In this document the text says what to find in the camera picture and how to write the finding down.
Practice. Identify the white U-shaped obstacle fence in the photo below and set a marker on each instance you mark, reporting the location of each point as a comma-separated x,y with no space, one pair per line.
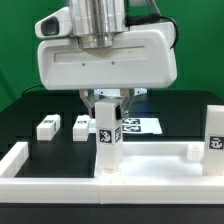
103,189

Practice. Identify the white square desk top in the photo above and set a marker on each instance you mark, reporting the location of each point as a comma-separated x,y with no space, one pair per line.
162,159

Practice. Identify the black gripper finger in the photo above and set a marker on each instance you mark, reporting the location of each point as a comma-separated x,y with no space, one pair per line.
89,99
125,97

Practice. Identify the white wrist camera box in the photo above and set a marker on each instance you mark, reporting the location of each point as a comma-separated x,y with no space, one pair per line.
58,24

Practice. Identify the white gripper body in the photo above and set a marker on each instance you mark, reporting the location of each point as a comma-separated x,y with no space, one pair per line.
142,57

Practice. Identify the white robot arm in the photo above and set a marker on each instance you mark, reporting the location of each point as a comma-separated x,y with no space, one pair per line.
96,45

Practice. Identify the fiducial marker sheet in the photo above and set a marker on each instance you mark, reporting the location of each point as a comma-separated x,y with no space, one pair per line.
141,126

